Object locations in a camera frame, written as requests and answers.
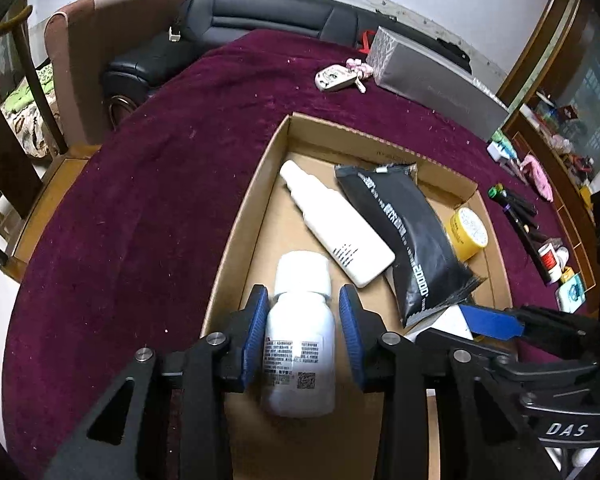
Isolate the small white pill bottle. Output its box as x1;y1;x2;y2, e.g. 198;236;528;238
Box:
261;250;336;418

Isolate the pink cloth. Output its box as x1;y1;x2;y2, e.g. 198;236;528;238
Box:
520;154;554;203

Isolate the cardboard box tray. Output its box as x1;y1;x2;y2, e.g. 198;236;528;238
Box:
199;112;515;480

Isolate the teal tissue pack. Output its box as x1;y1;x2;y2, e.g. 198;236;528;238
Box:
556;274;585;313

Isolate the brown upholstered chair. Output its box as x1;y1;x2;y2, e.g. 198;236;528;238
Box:
44;0;184;146

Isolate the wooden cabinet counter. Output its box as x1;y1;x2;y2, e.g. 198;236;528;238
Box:
498;0;600;315

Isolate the maroon bed blanket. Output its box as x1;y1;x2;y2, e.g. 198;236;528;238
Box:
2;28;600;478

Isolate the white key fob charm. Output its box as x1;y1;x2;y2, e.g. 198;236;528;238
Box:
314;58;374;94

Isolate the white paper card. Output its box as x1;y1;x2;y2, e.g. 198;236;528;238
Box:
404;306;474;342

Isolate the green cloth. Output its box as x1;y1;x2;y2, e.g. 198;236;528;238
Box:
491;129;518;160

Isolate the black pen green cap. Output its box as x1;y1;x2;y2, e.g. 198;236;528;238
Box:
488;183;538;217

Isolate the grey long gift box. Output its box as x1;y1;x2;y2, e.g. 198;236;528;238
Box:
366;27;508;141

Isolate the yellow round tin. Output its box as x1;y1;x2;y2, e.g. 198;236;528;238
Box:
445;207;489;262

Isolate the black foil packet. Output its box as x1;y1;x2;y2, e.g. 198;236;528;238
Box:
335;164;483;328

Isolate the white spray bottle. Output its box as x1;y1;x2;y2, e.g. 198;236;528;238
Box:
279;160;396;288

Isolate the white charger adapter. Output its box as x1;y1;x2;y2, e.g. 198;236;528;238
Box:
486;142;508;164

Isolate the black leather sofa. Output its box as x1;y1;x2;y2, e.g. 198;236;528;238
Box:
100;0;471;127

